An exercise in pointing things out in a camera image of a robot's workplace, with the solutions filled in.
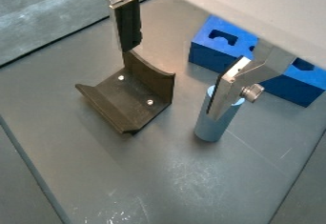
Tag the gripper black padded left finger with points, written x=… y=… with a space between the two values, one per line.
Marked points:
x=126 y=11

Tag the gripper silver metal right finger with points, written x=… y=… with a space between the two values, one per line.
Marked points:
x=238 y=80

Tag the blue shape sorting board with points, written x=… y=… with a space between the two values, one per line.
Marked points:
x=221 y=42

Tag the black curved holder bracket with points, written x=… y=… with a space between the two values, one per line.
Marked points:
x=132 y=95

